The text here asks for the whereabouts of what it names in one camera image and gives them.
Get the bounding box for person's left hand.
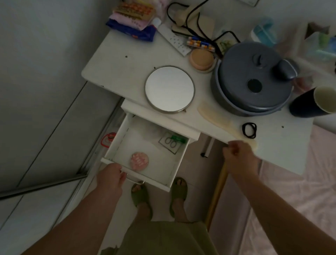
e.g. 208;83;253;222
96;163;128;204

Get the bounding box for person's right hand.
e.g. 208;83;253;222
222;140;261;182

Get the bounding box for black hair tie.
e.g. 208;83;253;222
242;122;258;139

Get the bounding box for white drawer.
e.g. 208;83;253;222
100;113;190;193

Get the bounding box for beige comb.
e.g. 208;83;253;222
197;104;259;151

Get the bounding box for round metal-rimmed mirror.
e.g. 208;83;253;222
144;65;196;114

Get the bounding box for person's right forearm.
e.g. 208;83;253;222
232;169;336;255

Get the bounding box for person's left forearm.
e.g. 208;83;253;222
22;193;122;255

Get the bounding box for white bedside table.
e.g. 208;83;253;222
80;15;314;176

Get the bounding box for white rod black tip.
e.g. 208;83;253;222
200;136;216;159

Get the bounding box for pink round box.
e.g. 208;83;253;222
129;151;149;172

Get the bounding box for pink mattress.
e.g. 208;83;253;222
210;125;336;255

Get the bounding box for green scissors package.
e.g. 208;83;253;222
157;132;190;155

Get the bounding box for green shorts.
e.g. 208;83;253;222
99;220;220;255

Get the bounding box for dark cup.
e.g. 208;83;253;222
289;85;336;118

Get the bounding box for grey rice cooker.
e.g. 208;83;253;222
210;41;300;118

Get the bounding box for peach round compact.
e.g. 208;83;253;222
189;48;218;74

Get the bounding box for white wardrobe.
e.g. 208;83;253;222
0;0;125;229

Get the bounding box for green patterned sachet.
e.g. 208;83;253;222
218;39;237;55

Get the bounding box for pill blister pack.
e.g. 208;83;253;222
186;36;217;53

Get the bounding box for white power strip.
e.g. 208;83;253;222
152;18;194;57

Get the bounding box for beige device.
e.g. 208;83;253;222
172;6;216;38

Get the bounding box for clear storage box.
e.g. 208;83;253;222
294;22;336;80

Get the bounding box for blue packet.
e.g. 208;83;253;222
106;18;158;42

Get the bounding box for pink packet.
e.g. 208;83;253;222
109;12;152;30

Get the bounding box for orange patterned packet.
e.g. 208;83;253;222
112;1;156;19

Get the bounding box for water bottle red handle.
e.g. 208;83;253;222
100;131;118;151

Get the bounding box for wooden bed frame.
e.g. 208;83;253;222
204;163;229;232

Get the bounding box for wall switch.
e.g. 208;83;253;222
237;0;261;8

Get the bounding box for black cable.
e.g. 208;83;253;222
167;0;241;57

